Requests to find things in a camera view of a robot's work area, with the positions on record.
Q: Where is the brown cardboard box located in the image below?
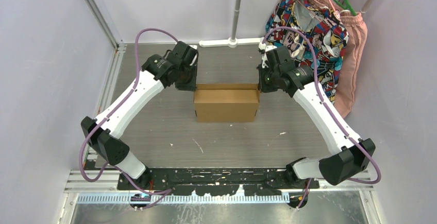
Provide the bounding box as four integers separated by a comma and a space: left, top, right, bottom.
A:
194, 83, 260, 123

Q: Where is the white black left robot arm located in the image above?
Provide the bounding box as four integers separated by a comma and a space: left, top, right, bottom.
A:
80, 41, 198, 189

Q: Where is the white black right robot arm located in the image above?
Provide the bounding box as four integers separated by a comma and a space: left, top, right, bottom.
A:
257, 43, 376, 188

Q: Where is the colourful cartoon print garment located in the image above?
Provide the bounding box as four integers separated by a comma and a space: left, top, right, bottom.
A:
265, 0, 349, 103

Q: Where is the white rack stand with pole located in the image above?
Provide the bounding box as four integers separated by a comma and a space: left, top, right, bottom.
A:
199, 0, 262, 48

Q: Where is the pink garment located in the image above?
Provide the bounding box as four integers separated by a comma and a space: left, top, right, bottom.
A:
332, 0, 367, 118

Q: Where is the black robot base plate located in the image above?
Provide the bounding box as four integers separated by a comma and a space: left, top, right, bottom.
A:
117, 168, 320, 209

